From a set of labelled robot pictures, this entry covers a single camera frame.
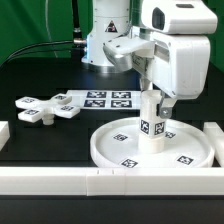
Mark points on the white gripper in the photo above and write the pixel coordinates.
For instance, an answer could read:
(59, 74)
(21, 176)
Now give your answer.
(176, 64)

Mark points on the white right fence bar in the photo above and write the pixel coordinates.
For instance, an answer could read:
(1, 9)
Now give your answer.
(216, 137)

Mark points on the white left fence bar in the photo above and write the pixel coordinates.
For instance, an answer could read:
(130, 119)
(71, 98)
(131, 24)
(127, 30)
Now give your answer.
(4, 133)

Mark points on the white marker tag sheet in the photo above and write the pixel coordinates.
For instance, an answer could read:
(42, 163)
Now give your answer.
(105, 99)

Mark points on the white round table top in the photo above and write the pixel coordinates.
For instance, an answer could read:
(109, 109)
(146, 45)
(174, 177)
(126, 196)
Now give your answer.
(132, 143)

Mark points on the white cross-shaped table base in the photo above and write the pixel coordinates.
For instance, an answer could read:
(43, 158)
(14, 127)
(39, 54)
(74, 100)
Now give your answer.
(34, 109)

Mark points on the white fence bar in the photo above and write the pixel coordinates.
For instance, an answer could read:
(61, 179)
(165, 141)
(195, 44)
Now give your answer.
(216, 137)
(111, 181)
(4, 133)

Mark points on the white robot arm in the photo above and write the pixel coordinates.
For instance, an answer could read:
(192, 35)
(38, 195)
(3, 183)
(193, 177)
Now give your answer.
(116, 34)

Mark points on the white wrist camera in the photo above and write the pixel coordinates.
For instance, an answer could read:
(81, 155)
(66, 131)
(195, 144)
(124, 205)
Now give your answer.
(178, 16)

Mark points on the white front fence bar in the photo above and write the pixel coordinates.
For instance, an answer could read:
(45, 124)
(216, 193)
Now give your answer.
(111, 181)

